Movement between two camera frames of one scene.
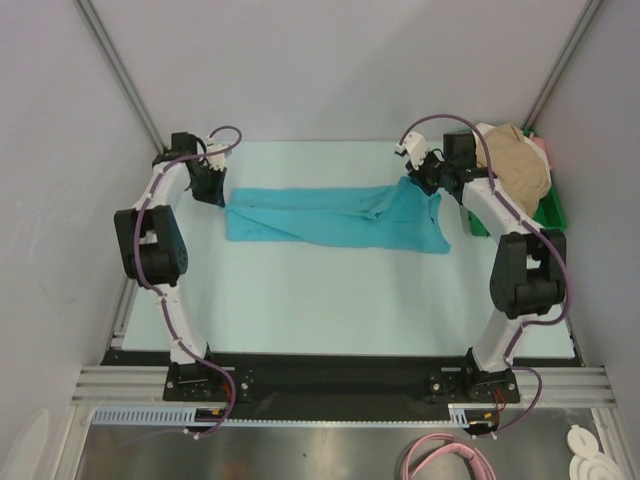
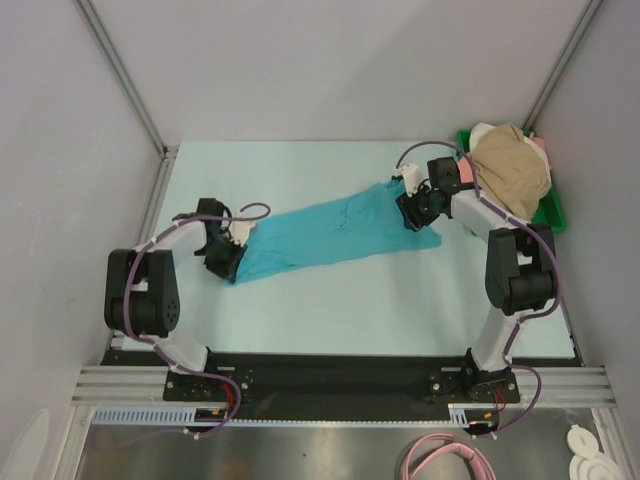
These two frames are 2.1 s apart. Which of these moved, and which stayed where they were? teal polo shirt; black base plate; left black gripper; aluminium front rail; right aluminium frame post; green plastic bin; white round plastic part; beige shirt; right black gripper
Moved: teal polo shirt; right black gripper; left black gripper
Stayed: beige shirt; black base plate; aluminium front rail; green plastic bin; white round plastic part; right aluminium frame post
